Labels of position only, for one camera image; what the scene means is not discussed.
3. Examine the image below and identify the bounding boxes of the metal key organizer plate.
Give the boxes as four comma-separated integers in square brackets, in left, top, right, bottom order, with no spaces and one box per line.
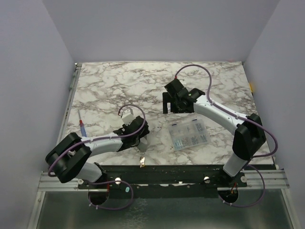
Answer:
[138,137,148,152]

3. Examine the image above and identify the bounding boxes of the yellow tagged key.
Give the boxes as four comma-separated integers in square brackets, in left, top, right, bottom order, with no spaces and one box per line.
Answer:
[140,156,145,167]

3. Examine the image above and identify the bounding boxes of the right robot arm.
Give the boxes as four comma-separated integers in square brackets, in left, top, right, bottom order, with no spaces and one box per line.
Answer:
[163,79,266,187]

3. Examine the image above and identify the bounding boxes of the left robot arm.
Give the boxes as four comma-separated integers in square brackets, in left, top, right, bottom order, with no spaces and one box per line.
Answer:
[45,116,150,188]

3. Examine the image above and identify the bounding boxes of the clear plastic screw box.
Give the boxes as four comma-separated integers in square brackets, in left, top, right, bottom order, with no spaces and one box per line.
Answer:
[168,119,210,151]

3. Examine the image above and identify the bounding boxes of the blue red screwdriver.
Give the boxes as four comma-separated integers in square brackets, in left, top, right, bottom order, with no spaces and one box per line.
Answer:
[78,110,87,137]

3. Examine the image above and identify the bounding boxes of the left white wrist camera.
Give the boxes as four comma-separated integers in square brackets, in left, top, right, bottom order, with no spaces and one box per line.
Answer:
[121,109,134,125]

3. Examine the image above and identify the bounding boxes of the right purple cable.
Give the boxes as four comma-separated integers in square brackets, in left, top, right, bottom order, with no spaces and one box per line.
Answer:
[173,64,280,208]

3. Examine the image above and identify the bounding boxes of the purple cable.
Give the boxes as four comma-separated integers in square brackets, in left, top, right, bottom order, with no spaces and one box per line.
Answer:
[173,64,280,208]
[47,104,146,210]

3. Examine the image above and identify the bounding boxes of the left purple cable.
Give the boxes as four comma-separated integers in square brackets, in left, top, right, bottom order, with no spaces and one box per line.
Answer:
[47,104,146,210]

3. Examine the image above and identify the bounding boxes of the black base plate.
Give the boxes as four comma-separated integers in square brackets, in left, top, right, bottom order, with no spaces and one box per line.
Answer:
[76,164,248,198]

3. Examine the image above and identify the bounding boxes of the aluminium frame rail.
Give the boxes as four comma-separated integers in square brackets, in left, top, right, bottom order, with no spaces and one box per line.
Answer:
[38,170,290,192]

